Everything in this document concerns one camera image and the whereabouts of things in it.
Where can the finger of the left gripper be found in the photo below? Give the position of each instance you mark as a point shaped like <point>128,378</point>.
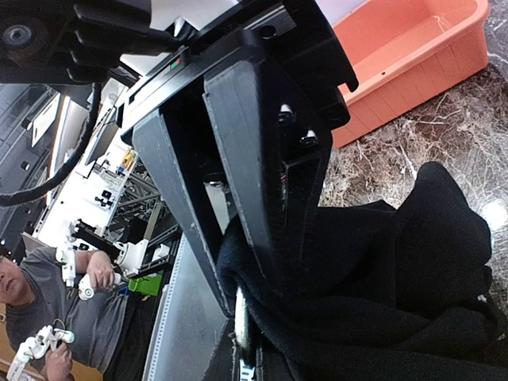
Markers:
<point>167,153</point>
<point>273,147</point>

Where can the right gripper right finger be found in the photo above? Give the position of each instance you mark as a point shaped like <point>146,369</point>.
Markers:
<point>271,365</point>

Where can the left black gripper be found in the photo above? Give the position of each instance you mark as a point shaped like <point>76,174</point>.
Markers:
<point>293,34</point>

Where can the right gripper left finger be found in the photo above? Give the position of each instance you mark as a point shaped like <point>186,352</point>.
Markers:
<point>224,364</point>

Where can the black t-shirt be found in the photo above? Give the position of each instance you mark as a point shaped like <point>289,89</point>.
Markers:
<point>384,293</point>

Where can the orange plastic bin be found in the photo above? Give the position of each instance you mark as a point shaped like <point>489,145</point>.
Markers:
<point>404,53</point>

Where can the person in grey shirt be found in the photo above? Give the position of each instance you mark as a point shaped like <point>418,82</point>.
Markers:
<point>35,295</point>

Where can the white slotted cable duct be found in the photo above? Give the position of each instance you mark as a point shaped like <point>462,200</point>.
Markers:
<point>154,355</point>

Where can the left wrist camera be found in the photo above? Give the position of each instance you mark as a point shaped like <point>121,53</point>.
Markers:
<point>73,42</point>

